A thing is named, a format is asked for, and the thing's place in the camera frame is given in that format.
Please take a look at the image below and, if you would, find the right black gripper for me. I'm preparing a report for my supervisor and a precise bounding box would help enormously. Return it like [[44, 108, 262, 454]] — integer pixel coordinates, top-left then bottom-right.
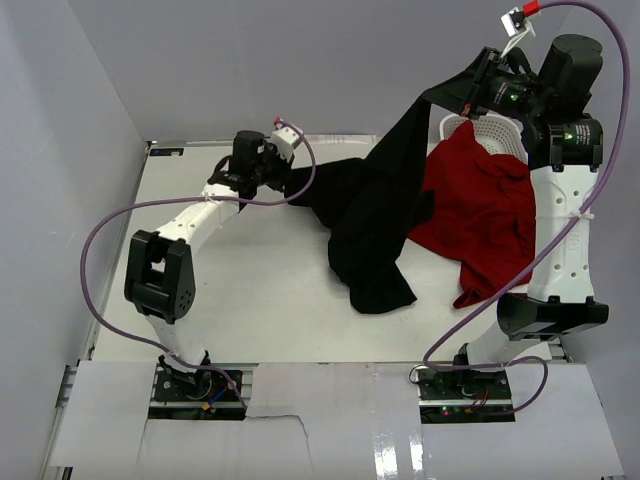
[[422, 48, 550, 124]]

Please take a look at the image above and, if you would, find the black t shirt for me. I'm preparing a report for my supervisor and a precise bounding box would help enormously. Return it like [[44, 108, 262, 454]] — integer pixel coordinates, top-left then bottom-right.
[[284, 65, 477, 315]]

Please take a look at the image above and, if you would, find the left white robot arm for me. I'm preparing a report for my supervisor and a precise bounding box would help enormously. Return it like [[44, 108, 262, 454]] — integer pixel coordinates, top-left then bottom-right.
[[124, 126, 302, 399]]

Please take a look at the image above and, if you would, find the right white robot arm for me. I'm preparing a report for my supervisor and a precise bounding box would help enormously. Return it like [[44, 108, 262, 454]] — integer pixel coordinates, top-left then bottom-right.
[[416, 34, 609, 399]]

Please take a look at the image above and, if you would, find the white plastic basket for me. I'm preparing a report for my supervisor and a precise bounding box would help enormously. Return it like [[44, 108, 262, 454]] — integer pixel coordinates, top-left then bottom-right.
[[439, 114, 528, 164]]

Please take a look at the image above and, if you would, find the small label sticker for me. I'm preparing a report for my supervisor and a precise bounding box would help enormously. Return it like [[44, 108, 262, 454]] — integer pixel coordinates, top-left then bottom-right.
[[148, 147, 184, 157]]

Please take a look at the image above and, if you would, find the red t shirt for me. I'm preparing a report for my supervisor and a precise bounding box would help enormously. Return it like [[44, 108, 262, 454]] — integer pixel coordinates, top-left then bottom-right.
[[408, 121, 536, 309]]

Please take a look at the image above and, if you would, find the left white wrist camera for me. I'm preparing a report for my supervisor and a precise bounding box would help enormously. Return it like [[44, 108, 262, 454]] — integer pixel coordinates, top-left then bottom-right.
[[269, 117, 302, 163]]

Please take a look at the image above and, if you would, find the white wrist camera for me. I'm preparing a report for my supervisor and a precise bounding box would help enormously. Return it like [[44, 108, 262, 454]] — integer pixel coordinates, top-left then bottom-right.
[[269, 117, 302, 163], [500, 1, 540, 58]]

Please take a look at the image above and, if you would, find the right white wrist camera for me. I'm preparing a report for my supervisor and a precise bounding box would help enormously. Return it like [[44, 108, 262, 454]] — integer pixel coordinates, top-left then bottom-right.
[[500, 1, 540, 58]]

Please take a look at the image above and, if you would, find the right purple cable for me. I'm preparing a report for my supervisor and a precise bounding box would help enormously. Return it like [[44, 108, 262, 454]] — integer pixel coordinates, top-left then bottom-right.
[[422, 0, 630, 416]]

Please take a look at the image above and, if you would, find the purple cable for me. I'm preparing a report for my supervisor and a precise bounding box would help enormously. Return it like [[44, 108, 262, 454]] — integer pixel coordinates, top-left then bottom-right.
[[422, 0, 630, 416], [79, 119, 317, 410]]

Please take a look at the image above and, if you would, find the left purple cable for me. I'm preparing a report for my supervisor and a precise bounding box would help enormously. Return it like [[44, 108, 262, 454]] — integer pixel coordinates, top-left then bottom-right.
[[79, 119, 317, 410]]

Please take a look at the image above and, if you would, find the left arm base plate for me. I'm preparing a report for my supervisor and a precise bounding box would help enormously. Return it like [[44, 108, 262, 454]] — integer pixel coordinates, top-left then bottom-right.
[[148, 365, 253, 421]]

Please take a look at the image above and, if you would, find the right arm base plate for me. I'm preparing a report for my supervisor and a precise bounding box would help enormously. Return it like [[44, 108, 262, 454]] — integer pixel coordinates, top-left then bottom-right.
[[408, 366, 515, 425]]

